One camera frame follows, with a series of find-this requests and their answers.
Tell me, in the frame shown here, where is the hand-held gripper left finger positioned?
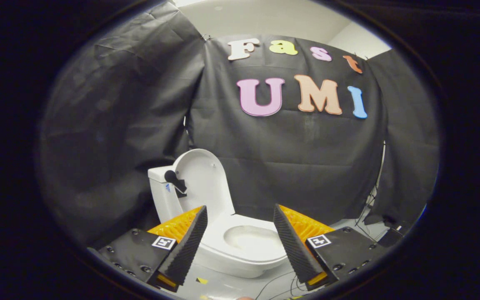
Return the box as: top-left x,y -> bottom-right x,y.
98,205 -> 208,292

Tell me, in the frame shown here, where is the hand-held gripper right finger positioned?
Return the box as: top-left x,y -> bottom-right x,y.
272,204 -> 387,291

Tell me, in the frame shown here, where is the black backdrop cloth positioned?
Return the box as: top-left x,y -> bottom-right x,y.
38,2 -> 440,247

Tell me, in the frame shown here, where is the white toilet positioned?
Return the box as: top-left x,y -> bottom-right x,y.
147,166 -> 289,279

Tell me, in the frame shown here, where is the thin metal stand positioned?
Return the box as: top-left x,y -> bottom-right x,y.
355,141 -> 387,228

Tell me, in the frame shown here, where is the tangle of thin floor cables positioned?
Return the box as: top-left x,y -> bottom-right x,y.
256,270 -> 308,300

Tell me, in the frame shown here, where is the white toilet lid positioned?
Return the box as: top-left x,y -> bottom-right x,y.
164,149 -> 236,222

